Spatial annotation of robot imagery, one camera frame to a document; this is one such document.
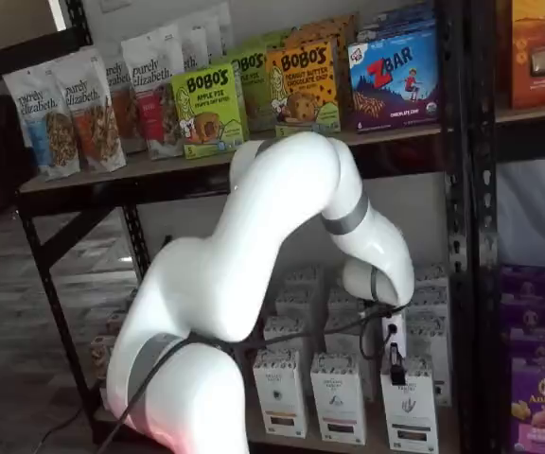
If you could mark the large orange snack box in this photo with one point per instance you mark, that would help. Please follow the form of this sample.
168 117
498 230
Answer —
537 57

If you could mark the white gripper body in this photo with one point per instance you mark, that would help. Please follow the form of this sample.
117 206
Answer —
395 331

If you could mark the white granola bag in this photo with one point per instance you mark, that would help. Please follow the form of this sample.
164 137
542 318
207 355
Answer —
194 42
220 28

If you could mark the purple Annie's box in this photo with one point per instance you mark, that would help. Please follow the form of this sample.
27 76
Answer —
532 314
542 406
544 343
528 284

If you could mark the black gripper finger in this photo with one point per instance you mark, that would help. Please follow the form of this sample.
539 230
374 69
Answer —
398 374

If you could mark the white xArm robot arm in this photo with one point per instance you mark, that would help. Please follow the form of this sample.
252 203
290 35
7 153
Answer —
263 213

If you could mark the purely elizabeth bag orange label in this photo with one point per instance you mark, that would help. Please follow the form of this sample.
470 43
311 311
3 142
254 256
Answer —
93 123
123 94

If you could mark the white box brown strip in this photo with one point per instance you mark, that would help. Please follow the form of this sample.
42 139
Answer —
279 397
286 328
296 302
303 276

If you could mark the white box green strip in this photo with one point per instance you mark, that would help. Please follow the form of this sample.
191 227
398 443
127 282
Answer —
426 345
428 305
409 416
431 276

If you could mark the blue ZBar box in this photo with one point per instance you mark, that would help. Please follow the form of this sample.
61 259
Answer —
395 80
400 23

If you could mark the green Bobo's apple pie box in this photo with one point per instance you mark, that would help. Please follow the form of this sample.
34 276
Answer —
206 109

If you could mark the orange Bobo's peanut butter box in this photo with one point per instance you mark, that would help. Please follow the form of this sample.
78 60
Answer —
301 85
343 33

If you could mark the white box pink strip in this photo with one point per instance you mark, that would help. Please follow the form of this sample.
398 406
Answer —
343 340
343 300
339 402

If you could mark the purely elizabeth bag red label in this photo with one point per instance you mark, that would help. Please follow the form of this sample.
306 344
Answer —
152 94

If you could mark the black metal shelving unit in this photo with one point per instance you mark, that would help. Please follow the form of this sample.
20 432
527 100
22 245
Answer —
483 142
111 189

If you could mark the purely elizabeth bag blue label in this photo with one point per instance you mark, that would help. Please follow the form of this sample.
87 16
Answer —
40 123

